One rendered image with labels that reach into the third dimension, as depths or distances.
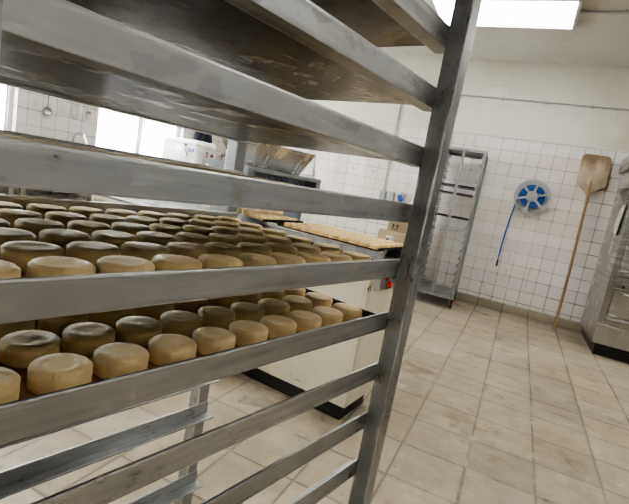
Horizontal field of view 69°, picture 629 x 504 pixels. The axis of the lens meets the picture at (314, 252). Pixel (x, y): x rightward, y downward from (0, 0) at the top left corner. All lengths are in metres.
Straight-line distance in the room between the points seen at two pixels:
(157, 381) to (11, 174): 0.21
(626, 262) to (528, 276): 1.35
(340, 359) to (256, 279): 1.88
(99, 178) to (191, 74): 0.11
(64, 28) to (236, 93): 0.15
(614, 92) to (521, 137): 1.03
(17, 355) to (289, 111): 0.34
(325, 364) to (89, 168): 2.12
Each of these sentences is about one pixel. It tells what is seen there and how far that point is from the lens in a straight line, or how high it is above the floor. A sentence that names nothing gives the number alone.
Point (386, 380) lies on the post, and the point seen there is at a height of 0.86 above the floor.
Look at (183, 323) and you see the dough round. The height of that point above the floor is 0.97.
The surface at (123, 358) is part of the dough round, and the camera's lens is 0.47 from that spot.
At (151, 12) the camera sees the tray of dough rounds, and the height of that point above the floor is 1.31.
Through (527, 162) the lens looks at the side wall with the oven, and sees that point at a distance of 6.19.
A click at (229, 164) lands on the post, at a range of 1.02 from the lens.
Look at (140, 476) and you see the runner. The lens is 0.50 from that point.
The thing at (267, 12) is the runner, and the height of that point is 1.31.
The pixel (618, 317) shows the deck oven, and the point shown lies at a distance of 5.27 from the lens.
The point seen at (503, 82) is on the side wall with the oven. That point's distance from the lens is 6.38.
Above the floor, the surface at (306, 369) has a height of 0.20.
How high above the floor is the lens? 1.16
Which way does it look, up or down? 9 degrees down
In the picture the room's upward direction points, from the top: 10 degrees clockwise
